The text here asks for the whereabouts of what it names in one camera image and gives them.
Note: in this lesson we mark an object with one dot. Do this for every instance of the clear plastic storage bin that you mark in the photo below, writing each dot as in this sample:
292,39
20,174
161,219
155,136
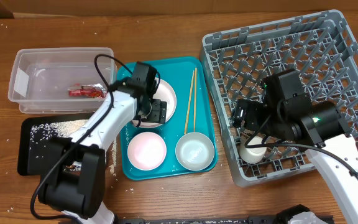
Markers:
42,78

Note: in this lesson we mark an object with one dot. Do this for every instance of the grey round bowl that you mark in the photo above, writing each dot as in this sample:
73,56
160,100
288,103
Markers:
195,151

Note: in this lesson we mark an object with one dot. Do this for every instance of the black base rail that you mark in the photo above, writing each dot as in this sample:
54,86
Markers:
296,214

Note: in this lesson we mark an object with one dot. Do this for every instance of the right wooden chopstick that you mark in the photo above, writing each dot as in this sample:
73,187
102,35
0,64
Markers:
195,99

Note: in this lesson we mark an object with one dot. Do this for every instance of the teal serving tray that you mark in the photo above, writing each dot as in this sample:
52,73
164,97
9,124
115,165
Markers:
177,72

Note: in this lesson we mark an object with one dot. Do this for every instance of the spilled white rice pile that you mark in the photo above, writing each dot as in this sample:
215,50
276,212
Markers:
63,129

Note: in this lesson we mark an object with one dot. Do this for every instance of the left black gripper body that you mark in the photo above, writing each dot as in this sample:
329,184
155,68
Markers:
154,110

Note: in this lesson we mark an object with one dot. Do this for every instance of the wooden chopstick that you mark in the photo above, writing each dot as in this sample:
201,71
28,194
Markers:
195,99
189,102

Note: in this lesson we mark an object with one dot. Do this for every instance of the red foil wrapper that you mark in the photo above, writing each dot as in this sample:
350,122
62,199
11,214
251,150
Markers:
89,91

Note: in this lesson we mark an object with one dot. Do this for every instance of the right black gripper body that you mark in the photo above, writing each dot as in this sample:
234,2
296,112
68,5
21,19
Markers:
255,113

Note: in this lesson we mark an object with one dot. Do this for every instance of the black plastic tray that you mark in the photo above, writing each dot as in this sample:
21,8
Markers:
31,156

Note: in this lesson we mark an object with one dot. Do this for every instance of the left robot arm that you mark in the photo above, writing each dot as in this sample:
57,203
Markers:
73,180

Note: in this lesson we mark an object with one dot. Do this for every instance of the grey dishwasher rack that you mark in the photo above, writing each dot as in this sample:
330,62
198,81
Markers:
321,46

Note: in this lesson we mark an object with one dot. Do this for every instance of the white paper cup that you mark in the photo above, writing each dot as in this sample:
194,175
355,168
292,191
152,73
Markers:
251,155

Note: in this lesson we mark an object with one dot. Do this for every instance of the left wooden chopstick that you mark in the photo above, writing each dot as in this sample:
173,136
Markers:
189,102

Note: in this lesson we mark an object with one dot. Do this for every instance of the white round plate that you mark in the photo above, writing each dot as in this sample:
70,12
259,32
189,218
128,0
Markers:
165,93

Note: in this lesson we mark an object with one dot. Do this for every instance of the pink bowl with rice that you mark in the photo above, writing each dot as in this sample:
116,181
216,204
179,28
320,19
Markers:
146,151

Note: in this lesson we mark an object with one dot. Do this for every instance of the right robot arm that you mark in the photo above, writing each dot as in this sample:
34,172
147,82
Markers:
288,118

